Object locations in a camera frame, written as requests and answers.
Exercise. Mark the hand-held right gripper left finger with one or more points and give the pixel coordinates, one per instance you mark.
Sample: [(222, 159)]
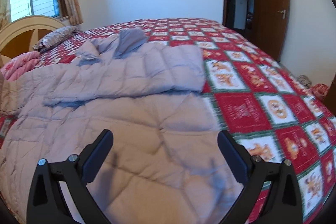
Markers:
[(96, 158)]

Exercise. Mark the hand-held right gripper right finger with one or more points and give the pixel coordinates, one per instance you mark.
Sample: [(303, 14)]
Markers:
[(234, 158)]

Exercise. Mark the beige puffer down coat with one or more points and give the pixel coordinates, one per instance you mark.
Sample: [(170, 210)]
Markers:
[(136, 119)]

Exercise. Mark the red patchwork printed blanket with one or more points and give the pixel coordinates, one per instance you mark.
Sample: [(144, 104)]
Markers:
[(262, 113)]

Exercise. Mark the grey cloth pile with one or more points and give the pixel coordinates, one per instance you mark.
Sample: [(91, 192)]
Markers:
[(304, 81)]

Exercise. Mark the red patterned bag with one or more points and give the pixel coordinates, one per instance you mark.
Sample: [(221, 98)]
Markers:
[(320, 91)]

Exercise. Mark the pink quilt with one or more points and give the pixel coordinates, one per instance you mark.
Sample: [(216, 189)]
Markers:
[(18, 64)]

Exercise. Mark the striped pillow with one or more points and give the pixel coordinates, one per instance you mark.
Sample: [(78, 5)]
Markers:
[(55, 36)]

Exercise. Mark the cream wooden headboard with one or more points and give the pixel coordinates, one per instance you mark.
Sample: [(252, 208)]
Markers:
[(21, 37)]

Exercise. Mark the brown wooden door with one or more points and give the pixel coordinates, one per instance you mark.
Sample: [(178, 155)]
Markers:
[(267, 19)]

